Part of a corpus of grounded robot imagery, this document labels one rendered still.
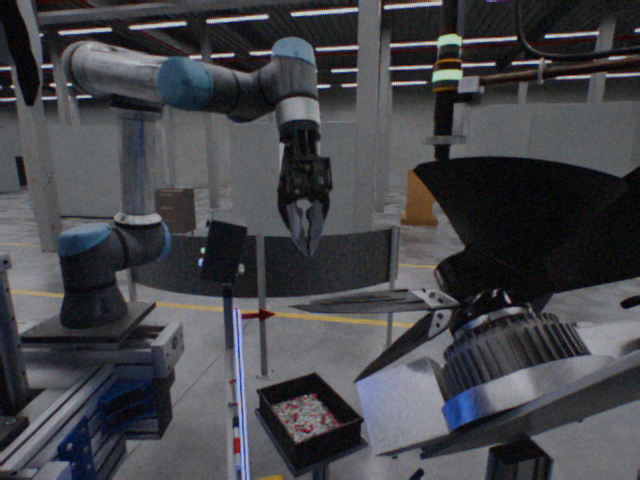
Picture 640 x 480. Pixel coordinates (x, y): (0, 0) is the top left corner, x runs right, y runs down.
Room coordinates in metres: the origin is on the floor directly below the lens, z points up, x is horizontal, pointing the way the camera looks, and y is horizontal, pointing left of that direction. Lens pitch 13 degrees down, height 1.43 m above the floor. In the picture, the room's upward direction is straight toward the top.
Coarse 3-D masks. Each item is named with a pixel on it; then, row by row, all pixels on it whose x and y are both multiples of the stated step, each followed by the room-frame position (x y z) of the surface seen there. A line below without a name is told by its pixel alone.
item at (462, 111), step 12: (468, 84) 0.61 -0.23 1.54; (456, 96) 0.62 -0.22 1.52; (468, 96) 0.61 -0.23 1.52; (480, 96) 0.63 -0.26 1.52; (456, 108) 0.62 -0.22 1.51; (468, 108) 0.63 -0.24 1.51; (456, 120) 0.62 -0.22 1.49; (468, 120) 0.63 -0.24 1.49; (456, 132) 0.62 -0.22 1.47; (468, 132) 0.63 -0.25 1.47; (432, 144) 0.64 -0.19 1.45; (456, 144) 0.64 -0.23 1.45
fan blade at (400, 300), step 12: (324, 300) 0.63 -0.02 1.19; (336, 300) 0.61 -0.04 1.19; (348, 300) 0.61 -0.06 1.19; (360, 300) 0.61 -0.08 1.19; (372, 300) 0.61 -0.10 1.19; (384, 300) 0.61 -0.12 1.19; (396, 300) 0.61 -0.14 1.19; (408, 300) 0.61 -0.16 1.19; (420, 300) 0.61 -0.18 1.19; (312, 312) 0.50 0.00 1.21; (324, 312) 0.51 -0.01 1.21; (336, 312) 0.51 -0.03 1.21; (348, 312) 0.52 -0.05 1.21; (360, 312) 0.53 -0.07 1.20; (372, 312) 0.54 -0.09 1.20; (384, 312) 0.55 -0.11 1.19; (396, 312) 0.56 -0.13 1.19
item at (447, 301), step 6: (426, 288) 0.69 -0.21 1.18; (432, 288) 0.69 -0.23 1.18; (420, 294) 0.66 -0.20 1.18; (426, 294) 0.66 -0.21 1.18; (438, 294) 0.66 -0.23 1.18; (444, 294) 0.66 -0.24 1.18; (426, 300) 0.63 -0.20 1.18; (432, 300) 0.63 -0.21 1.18; (444, 300) 0.63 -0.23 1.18; (450, 300) 0.63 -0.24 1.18; (456, 300) 0.63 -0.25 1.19; (432, 306) 0.60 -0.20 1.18; (438, 306) 0.61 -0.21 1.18; (444, 306) 0.61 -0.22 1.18; (450, 306) 0.61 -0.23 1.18
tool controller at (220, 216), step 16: (208, 224) 1.31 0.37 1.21; (224, 224) 1.12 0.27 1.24; (240, 224) 1.15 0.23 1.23; (208, 240) 1.11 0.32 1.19; (224, 240) 1.12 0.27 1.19; (240, 240) 1.13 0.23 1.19; (208, 256) 1.11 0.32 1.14; (224, 256) 1.12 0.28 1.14; (240, 256) 1.13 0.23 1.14; (208, 272) 1.11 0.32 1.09; (224, 272) 1.12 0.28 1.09; (240, 272) 1.16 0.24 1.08
